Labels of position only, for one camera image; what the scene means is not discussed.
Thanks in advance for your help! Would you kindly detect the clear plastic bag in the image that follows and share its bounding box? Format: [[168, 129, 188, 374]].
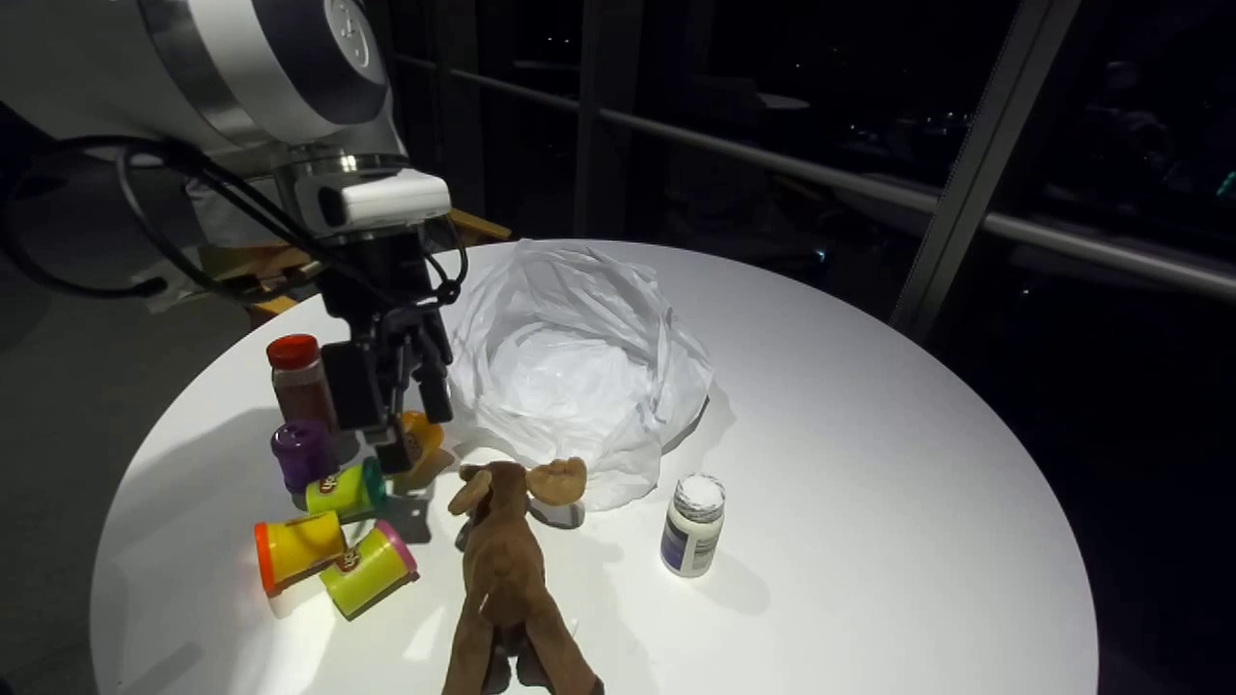
[[440, 243, 718, 513]]

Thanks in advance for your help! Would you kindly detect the teal lid dough tub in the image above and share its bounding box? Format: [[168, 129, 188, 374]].
[[302, 455, 394, 523]]

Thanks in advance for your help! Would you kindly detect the white bottle blue label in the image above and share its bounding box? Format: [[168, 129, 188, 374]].
[[658, 465, 728, 582]]

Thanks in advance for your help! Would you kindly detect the brown plush moose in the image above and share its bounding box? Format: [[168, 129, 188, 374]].
[[436, 451, 610, 695]]

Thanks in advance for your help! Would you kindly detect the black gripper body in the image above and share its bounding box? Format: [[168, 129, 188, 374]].
[[311, 226, 450, 365]]

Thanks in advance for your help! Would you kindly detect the spice jar red lid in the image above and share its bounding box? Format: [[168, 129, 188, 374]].
[[264, 328, 343, 437]]

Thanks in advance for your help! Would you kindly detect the metal window railing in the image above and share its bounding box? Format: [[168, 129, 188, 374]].
[[397, 48, 1236, 299]]

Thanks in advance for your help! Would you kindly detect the grey window post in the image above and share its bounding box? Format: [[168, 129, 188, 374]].
[[887, 0, 1086, 339]]

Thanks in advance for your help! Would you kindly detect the yellow wooden plank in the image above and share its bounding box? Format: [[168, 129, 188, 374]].
[[440, 204, 518, 248], [243, 290, 311, 328]]

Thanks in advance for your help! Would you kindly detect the lime green dough tub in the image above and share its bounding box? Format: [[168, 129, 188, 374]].
[[318, 515, 426, 625]]

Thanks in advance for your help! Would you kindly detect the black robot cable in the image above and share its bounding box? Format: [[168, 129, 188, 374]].
[[0, 129, 470, 313]]

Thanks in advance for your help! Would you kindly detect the yellow tub orange lid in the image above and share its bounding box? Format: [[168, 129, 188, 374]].
[[394, 403, 454, 492]]

